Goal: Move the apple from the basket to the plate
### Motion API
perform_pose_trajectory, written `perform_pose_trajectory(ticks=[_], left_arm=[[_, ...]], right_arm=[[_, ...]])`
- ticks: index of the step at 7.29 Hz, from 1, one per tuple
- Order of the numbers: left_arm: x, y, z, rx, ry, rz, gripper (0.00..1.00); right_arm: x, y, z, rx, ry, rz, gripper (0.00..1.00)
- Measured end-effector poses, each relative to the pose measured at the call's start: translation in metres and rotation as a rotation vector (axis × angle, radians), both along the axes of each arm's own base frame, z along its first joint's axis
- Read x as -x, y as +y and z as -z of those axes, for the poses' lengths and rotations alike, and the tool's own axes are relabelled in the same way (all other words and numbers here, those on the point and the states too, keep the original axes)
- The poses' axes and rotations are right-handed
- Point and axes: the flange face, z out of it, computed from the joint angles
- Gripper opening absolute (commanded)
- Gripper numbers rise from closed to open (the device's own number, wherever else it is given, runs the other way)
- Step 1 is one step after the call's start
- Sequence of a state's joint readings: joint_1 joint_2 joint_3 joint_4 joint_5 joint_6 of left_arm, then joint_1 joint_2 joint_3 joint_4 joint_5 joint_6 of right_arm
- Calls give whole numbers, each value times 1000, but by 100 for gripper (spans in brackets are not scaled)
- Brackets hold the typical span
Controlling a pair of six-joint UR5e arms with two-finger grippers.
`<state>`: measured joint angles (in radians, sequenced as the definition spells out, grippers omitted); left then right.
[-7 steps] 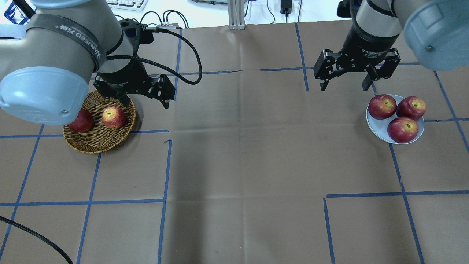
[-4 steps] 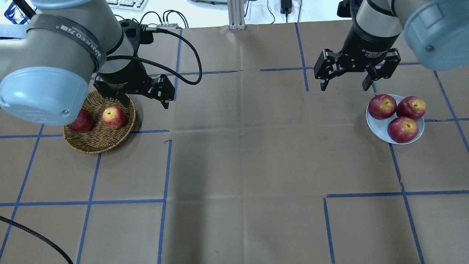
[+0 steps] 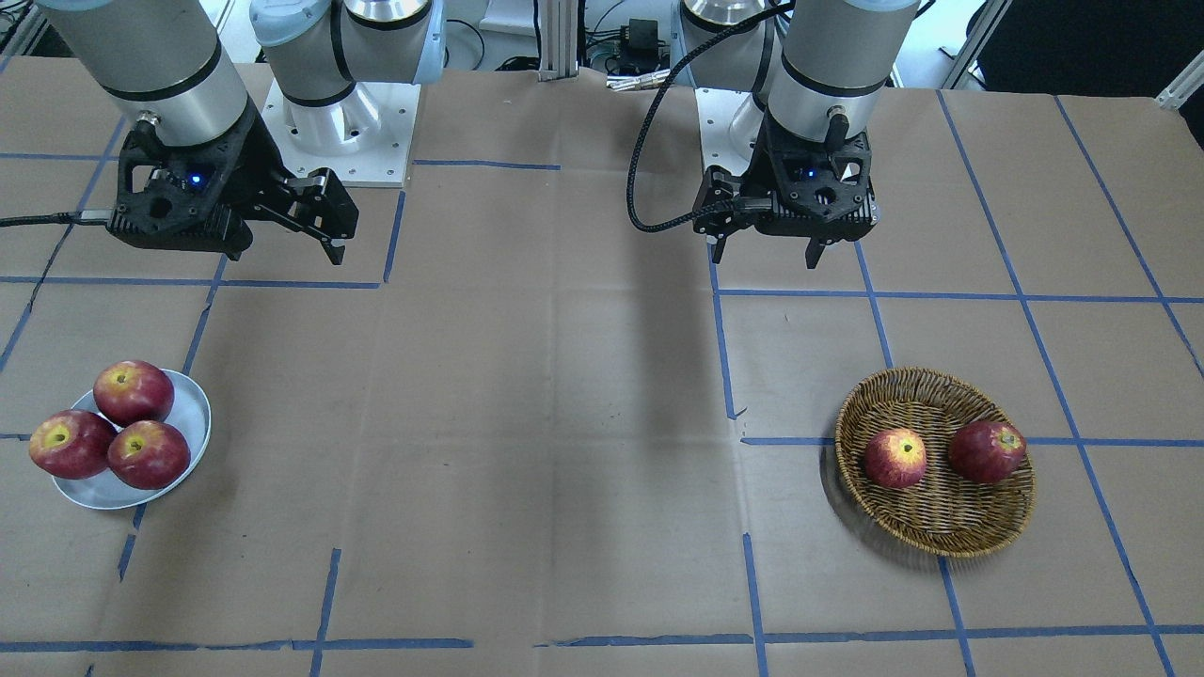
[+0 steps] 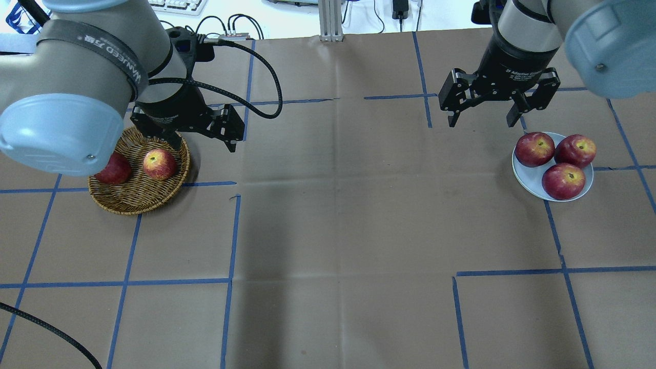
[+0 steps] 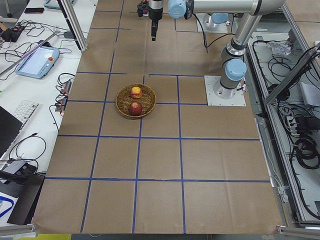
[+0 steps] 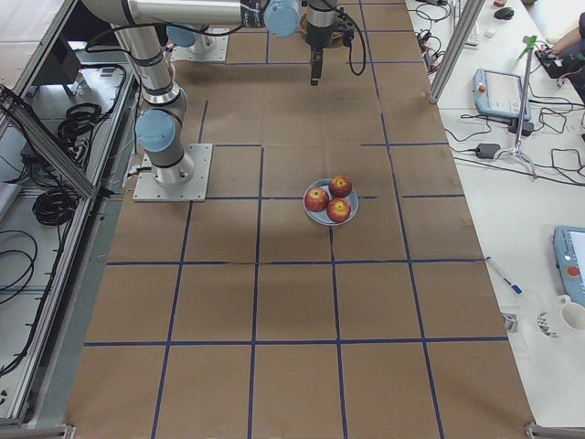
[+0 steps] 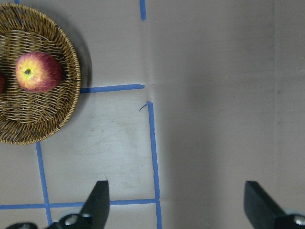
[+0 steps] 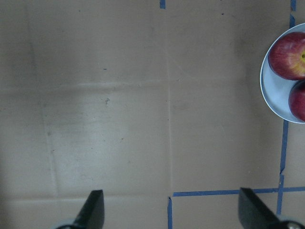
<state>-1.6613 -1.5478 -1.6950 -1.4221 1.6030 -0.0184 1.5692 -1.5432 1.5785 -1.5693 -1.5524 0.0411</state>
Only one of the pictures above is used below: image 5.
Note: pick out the black smartphone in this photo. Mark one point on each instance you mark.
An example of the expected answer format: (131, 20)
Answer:
(34, 10)

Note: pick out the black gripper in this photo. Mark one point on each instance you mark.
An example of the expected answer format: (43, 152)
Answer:
(155, 10)

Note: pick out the yellow red apple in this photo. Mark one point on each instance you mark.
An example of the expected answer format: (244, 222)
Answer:
(136, 92)

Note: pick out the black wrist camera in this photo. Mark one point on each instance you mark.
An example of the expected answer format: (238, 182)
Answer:
(143, 9)

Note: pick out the dark red apple in basket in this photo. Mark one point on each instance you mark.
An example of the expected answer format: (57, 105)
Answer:
(135, 108)

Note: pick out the white keyboard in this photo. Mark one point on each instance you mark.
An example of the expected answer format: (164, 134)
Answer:
(25, 110)

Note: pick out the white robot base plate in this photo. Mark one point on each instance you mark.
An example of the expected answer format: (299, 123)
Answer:
(219, 96)

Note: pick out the aluminium frame post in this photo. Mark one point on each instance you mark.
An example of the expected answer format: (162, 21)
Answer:
(73, 24)

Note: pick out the blue teach pendant tablet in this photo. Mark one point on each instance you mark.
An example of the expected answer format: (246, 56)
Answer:
(38, 64)

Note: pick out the woven wicker basket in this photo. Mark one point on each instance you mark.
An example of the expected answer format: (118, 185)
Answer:
(123, 100)

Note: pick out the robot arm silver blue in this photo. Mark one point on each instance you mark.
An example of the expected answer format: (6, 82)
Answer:
(234, 68)
(212, 22)

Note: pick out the grey usb hub box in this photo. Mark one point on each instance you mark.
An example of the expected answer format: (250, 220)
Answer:
(19, 167)

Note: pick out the brown paper table cover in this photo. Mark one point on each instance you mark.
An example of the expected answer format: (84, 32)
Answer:
(186, 167)

